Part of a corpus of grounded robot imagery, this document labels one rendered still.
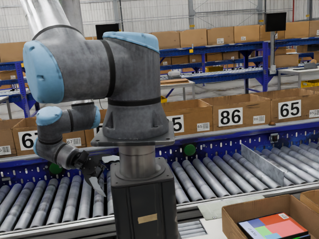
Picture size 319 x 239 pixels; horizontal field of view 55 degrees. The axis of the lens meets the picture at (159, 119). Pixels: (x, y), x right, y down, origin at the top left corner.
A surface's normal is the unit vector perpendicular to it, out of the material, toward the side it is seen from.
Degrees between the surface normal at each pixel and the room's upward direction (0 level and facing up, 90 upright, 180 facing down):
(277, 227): 0
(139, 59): 88
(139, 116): 71
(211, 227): 0
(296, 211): 90
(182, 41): 90
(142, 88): 91
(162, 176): 0
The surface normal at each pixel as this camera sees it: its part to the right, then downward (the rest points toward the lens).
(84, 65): 0.48, 0.04
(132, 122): 0.02, -0.11
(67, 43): 0.25, -0.70
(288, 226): -0.08, -0.97
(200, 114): 0.18, 0.22
